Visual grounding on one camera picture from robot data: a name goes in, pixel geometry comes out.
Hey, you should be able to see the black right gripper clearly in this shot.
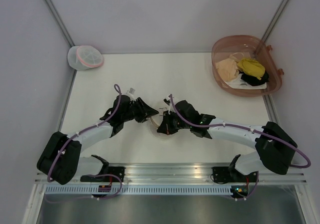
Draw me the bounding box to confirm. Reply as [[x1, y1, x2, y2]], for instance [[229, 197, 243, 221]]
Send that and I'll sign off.
[[157, 109, 192, 135]]

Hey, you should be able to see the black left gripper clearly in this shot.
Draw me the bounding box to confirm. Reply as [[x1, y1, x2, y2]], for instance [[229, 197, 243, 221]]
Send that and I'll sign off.
[[122, 97, 159, 123]]

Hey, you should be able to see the beige round mesh laundry bag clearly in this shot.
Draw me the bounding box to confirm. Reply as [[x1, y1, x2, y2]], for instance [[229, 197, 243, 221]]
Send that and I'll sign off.
[[149, 101, 173, 141]]

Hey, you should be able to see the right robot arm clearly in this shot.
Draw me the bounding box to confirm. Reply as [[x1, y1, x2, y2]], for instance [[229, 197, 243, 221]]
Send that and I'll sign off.
[[157, 99, 297, 181]]

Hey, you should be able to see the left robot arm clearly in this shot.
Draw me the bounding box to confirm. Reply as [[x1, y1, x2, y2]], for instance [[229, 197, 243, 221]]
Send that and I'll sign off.
[[36, 94, 159, 185]]

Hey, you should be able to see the beige bra in basket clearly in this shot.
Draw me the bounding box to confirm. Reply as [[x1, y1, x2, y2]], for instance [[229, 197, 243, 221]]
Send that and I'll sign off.
[[215, 52, 245, 82]]

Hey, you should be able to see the white pink-trimmed mesh laundry bag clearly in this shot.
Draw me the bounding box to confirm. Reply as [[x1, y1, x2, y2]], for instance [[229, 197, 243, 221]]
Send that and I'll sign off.
[[67, 46, 104, 71]]

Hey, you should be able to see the white garment in basket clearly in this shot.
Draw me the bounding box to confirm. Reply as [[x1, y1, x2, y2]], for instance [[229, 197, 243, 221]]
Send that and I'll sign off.
[[226, 74, 267, 90]]

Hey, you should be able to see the black garment in basket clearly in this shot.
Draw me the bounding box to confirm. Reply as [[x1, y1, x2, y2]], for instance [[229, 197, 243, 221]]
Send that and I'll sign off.
[[241, 71, 269, 86]]

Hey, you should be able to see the yellow garment in basket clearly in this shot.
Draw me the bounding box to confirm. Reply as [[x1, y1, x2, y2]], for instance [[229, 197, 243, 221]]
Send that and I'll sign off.
[[237, 58, 266, 80]]

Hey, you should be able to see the translucent pink plastic basket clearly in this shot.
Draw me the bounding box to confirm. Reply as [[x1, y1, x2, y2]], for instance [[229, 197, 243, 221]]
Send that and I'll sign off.
[[211, 35, 284, 97]]

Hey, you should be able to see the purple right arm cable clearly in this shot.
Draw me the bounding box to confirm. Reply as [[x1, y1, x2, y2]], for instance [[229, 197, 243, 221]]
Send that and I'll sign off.
[[167, 93, 312, 202]]

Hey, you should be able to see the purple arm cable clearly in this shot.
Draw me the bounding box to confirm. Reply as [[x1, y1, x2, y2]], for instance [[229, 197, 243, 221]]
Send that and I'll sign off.
[[43, 84, 125, 204], [167, 93, 312, 202]]

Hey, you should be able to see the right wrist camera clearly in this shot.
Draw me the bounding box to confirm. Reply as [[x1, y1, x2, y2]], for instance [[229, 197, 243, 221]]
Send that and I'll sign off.
[[163, 99, 172, 111]]

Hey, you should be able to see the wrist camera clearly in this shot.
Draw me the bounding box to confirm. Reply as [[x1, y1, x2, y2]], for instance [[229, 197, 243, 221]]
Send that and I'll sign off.
[[126, 88, 136, 101], [163, 99, 172, 111]]

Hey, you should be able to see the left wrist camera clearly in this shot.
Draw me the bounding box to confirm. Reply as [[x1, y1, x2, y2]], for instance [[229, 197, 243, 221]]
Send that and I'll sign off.
[[126, 88, 136, 101]]

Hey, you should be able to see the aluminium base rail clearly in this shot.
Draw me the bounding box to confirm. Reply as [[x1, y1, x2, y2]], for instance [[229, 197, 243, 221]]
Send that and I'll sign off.
[[34, 162, 308, 184]]

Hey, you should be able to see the white slotted cable duct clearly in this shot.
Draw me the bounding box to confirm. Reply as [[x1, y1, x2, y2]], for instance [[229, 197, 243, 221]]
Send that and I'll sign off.
[[45, 184, 232, 195]]

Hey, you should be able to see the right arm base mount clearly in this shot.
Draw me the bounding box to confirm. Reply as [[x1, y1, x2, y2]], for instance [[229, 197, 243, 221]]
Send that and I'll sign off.
[[210, 154, 258, 184]]

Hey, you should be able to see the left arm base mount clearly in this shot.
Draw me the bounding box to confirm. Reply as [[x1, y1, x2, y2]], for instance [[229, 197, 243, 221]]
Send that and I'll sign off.
[[76, 155, 126, 183]]

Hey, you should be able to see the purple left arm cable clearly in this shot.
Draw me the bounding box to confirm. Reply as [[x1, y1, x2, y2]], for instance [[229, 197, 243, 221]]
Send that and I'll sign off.
[[43, 84, 125, 204]]

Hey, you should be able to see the left aluminium frame post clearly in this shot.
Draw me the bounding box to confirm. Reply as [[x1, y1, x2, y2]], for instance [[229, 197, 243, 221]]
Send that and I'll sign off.
[[43, 0, 75, 48]]

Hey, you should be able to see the aluminium frame post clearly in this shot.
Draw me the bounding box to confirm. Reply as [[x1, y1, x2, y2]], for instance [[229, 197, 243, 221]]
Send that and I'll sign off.
[[261, 0, 291, 43], [43, 0, 75, 48]]

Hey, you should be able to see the right aluminium frame post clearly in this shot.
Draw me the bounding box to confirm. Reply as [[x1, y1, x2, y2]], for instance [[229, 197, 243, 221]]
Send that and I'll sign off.
[[261, 0, 291, 43]]

